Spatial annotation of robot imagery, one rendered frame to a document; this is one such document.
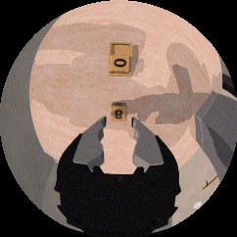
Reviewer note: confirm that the brown wooden number cube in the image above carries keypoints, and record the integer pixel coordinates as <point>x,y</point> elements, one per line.
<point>120,64</point>
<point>118,111</point>

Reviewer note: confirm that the brown wooden tray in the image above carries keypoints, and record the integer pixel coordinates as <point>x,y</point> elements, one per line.
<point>120,48</point>

